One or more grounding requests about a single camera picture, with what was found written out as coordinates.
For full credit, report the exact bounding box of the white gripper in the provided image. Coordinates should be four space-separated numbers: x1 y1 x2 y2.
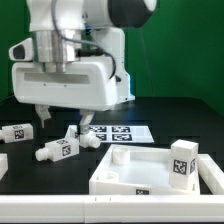
12 57 118 135

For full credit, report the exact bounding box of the white square table top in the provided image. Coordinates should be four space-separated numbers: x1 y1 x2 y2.
89 144 200 195

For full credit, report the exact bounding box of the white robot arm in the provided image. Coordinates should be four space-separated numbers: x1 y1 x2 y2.
9 0 157 136

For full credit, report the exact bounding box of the white left obstacle block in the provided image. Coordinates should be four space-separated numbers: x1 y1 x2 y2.
0 153 8 180

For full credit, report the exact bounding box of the white marker base plate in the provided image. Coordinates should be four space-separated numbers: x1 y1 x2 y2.
64 124 155 145

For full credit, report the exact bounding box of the grey braided arm hose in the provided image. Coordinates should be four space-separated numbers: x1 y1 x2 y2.
49 0 118 80

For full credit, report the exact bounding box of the white front obstacle rail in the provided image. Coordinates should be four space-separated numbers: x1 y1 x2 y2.
0 195 224 223

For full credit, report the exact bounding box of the white obstacle rail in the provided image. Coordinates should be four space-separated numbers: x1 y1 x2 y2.
0 195 224 223
198 154 224 195

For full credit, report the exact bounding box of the white right obstacle rail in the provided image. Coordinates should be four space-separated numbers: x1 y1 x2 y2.
198 154 224 195

